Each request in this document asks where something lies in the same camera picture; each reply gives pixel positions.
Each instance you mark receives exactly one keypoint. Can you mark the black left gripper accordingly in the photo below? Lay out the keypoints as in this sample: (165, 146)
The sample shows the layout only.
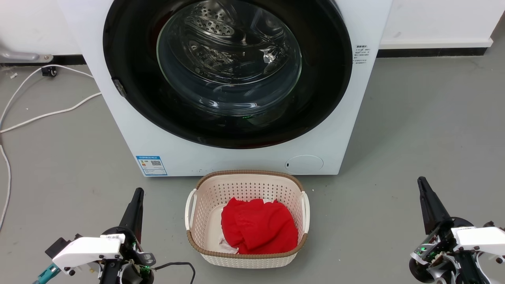
(132, 262)

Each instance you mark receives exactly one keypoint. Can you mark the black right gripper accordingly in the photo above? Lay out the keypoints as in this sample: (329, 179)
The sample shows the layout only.
(438, 256)

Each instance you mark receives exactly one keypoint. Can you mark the white front-load washing machine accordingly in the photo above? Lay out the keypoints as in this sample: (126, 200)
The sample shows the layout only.
(221, 159)

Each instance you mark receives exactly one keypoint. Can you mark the black round washer door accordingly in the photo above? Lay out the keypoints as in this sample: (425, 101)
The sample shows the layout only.
(130, 59)

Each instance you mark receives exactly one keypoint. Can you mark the blue energy label sticker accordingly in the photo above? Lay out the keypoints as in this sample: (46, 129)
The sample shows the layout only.
(151, 165)

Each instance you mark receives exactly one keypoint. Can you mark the cream perforated laundry basket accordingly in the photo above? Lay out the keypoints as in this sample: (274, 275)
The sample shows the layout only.
(205, 197)

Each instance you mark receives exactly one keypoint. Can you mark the white garment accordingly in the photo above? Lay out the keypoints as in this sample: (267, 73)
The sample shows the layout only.
(229, 247)

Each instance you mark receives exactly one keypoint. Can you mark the red garment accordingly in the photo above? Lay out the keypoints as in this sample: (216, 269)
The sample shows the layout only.
(258, 227)

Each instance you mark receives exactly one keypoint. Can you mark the round white filter cover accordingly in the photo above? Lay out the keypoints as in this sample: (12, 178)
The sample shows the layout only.
(304, 163)

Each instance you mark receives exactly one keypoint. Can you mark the black text warning sticker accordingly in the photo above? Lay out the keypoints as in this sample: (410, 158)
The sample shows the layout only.
(360, 54)

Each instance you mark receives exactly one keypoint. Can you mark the steel washer drum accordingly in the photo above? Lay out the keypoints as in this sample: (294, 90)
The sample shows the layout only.
(229, 47)

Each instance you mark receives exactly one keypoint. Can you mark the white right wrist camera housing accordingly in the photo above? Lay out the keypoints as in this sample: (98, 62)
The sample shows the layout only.
(481, 238)

